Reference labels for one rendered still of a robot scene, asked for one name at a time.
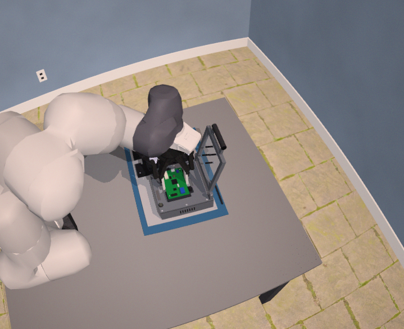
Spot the green circuit board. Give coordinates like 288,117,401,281
164,168,190,199

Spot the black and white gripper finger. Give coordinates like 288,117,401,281
149,157,170,190
175,151,194,184

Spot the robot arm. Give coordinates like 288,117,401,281
0,84,201,289

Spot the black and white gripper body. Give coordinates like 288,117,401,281
158,148,184,163

